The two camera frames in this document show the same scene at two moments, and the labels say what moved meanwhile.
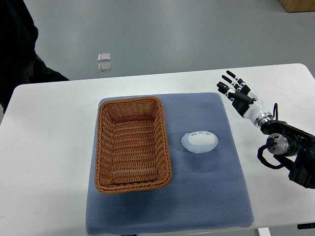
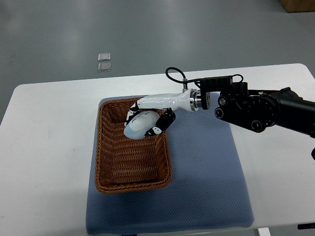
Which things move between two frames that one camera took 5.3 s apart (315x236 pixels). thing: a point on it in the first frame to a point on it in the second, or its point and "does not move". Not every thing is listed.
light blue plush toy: [199, 141] to [140, 124]
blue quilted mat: [208, 191] does not move
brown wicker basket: [132, 152] does not move
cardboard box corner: [298, 6] does not move
